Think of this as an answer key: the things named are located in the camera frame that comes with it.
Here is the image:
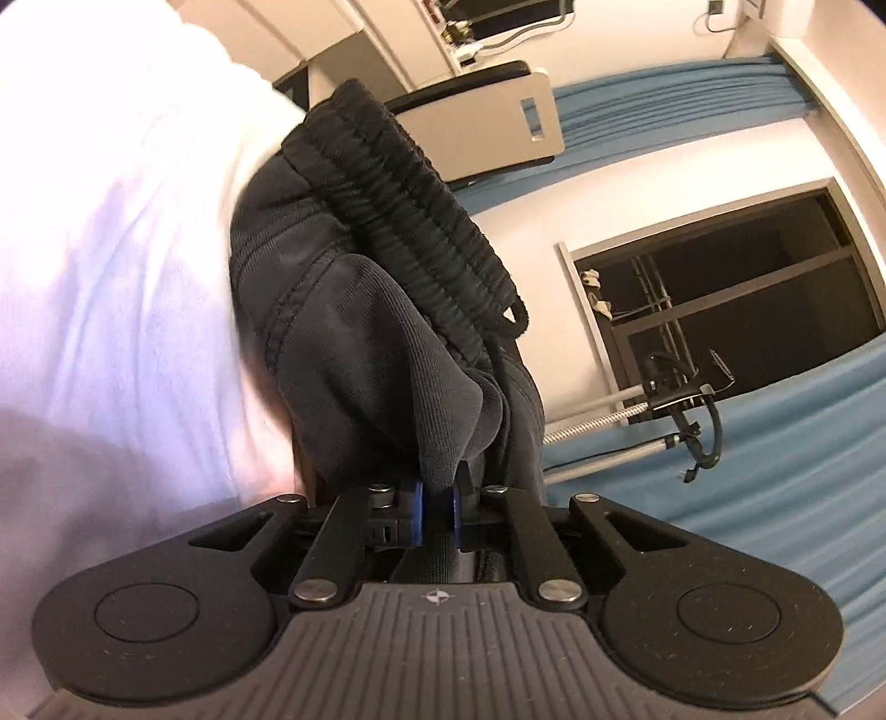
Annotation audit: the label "black sweatpants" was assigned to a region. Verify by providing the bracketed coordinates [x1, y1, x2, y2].
[230, 81, 544, 493]

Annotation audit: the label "narrow blue curtain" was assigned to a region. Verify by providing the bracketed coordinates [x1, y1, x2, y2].
[456, 55, 818, 214]

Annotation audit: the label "large blue curtain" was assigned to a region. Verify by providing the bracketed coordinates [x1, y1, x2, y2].
[547, 337, 884, 718]

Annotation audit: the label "white dresser desk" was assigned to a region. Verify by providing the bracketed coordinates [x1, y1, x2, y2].
[342, 2, 575, 91]

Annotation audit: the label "dark window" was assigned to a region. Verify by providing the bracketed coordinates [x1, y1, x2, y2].
[562, 178, 884, 394]

